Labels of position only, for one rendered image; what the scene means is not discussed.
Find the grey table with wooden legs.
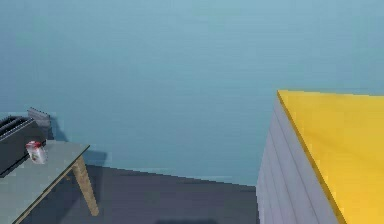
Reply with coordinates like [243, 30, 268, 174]
[0, 139, 100, 224]

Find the white shaker with red cap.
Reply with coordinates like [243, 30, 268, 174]
[25, 140, 48, 165]

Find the grey cabinet with yellow top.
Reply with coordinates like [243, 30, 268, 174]
[255, 89, 384, 224]

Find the black toaster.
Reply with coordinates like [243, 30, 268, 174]
[0, 107, 52, 179]

